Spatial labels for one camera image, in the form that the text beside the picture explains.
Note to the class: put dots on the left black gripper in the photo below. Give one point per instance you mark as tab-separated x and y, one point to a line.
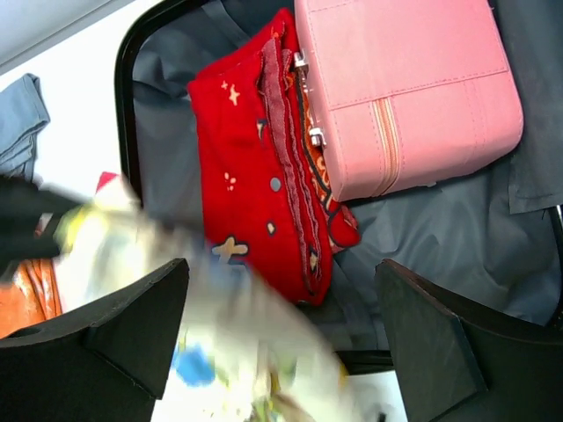
29	216

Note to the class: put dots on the red patterned cloth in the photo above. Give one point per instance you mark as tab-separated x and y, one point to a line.
266	198

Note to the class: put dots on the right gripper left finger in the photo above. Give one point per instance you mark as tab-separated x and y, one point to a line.
108	360

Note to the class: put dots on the grey blue garment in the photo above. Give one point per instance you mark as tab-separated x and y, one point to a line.
23	116

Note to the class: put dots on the cream dinosaur print garment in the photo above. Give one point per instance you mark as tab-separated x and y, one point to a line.
242	353

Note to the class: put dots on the pink cosmetic case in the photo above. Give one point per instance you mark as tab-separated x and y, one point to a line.
405	93

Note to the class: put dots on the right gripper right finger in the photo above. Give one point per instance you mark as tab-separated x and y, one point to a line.
458	360

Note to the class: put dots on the orange tie-dye garment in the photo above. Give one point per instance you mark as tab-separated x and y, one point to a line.
32	298

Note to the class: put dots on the white kids suitcase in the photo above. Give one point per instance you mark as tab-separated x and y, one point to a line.
459	234

